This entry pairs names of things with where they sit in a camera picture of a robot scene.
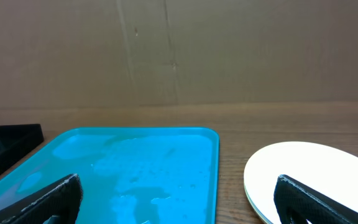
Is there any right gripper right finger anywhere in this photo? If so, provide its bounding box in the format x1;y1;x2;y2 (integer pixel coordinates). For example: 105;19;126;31
273;175;358;224

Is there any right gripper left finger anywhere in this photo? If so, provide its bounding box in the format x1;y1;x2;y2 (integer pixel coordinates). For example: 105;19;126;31
0;174;83;224

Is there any white plate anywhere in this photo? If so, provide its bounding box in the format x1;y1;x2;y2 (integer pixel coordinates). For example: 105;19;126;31
244;141;358;223

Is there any black plastic tray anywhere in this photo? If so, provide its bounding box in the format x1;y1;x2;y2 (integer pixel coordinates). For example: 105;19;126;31
0;124;44;175

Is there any teal plastic tray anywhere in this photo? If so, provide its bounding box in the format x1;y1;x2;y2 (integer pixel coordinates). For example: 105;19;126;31
0;128;219;223

